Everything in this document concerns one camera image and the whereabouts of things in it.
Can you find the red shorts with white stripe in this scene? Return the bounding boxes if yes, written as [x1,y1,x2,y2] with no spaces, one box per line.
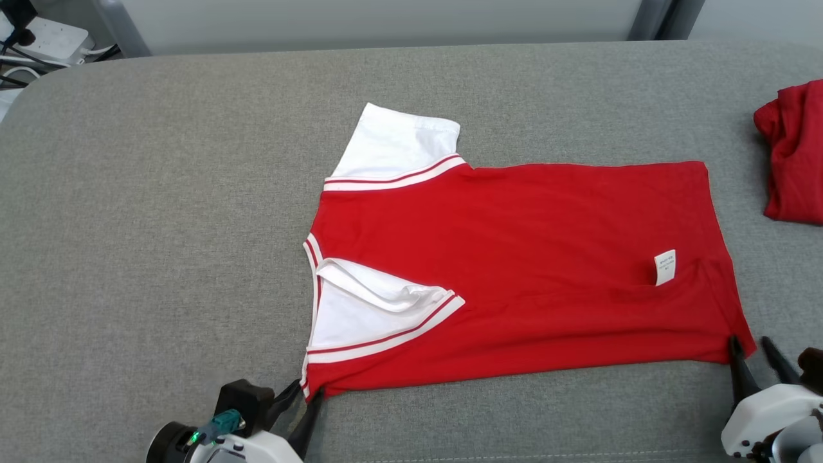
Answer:
[754,80,823,226]

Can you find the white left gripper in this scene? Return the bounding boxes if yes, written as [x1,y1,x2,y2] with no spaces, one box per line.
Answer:
[190,379,325,463]

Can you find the black power plug adapter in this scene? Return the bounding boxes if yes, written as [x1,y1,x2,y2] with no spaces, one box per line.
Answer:
[0,0,37,46]

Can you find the red white jersey shirt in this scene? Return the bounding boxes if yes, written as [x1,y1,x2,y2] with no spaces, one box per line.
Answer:
[301,103,758,403]

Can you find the grey metal frame post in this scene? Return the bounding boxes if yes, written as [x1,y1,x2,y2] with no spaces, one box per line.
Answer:
[627,0,705,42]

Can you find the white floor cable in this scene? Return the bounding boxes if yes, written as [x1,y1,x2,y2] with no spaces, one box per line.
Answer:
[0,44,120,86]

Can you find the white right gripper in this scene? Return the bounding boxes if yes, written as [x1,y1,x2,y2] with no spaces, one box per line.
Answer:
[721,335,823,459]

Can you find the left camera cable teal plug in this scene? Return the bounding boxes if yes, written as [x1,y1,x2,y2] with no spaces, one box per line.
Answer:
[192,410,246,448]

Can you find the white power strip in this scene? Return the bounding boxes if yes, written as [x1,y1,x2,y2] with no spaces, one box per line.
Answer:
[0,16,91,65]

